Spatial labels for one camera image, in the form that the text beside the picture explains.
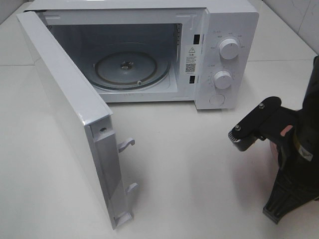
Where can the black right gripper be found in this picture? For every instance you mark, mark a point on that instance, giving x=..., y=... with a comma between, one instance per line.
x=298, y=162

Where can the round white door release button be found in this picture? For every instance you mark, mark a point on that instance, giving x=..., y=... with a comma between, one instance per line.
x=217, y=100

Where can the pink round plate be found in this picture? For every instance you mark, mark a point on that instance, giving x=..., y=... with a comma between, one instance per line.
x=273, y=146

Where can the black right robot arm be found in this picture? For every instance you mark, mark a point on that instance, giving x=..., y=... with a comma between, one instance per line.
x=311, y=99

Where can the lower white microwave knob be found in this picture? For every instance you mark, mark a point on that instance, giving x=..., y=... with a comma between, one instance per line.
x=222, y=79

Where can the white microwave knob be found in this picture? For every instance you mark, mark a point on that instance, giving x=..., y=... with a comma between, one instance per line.
x=229, y=48
x=222, y=79

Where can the upper white microwave knob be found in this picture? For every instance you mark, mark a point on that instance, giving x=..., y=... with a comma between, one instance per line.
x=229, y=48

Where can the white microwave oven body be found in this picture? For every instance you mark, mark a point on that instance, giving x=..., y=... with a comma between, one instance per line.
x=187, y=32

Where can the glass microwave turntable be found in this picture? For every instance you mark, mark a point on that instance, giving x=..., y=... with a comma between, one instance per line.
x=127, y=69

